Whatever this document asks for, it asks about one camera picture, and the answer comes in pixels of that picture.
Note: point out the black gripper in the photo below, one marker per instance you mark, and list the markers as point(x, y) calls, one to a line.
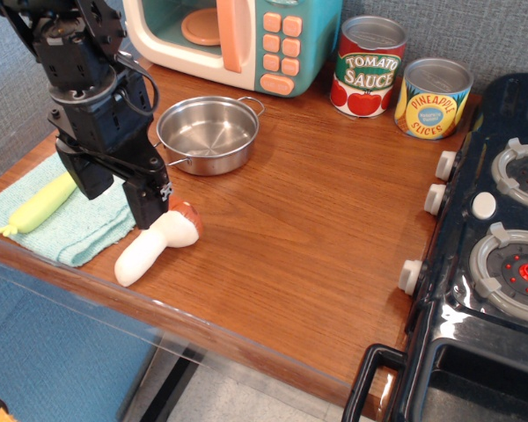
point(103, 134)

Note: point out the stainless steel pot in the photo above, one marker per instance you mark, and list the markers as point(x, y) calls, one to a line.
point(210, 135)

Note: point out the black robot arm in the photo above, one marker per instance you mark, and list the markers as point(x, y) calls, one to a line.
point(75, 42)

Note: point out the plush white mushroom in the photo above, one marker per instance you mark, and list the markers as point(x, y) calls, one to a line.
point(179, 227)

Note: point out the white stove knob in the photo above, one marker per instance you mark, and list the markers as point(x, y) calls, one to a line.
point(445, 164)
point(434, 198)
point(409, 276)

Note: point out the black toy stove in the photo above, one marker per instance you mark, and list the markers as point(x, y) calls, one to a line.
point(466, 357)

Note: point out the light blue cloth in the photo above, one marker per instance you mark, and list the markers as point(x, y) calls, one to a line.
point(80, 228)

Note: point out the toy microwave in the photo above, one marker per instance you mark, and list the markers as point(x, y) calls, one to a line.
point(273, 47)

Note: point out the tomato sauce can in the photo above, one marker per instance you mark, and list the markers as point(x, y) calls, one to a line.
point(370, 54)

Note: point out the pineapple slices can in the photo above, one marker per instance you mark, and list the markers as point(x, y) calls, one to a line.
point(433, 95)

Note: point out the yellow handled spoon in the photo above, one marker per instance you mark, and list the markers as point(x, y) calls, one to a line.
point(31, 214)

